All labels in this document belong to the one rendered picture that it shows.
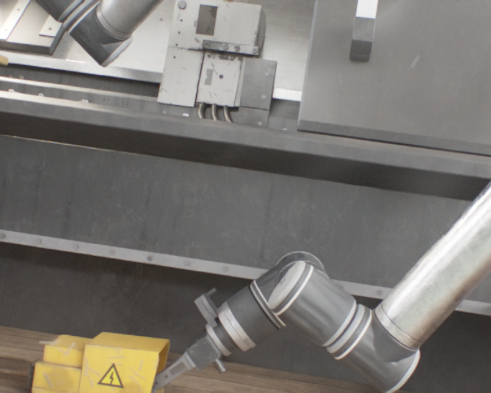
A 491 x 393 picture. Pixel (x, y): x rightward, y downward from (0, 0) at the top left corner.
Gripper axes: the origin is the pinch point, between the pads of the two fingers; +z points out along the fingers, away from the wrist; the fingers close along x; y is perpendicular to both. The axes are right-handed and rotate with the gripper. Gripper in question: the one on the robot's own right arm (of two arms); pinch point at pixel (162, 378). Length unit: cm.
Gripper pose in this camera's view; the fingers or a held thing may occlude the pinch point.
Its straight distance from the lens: 182.4
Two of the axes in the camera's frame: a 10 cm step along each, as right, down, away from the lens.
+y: 5.8, 8.2, -0.2
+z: -8.1, 5.8, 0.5
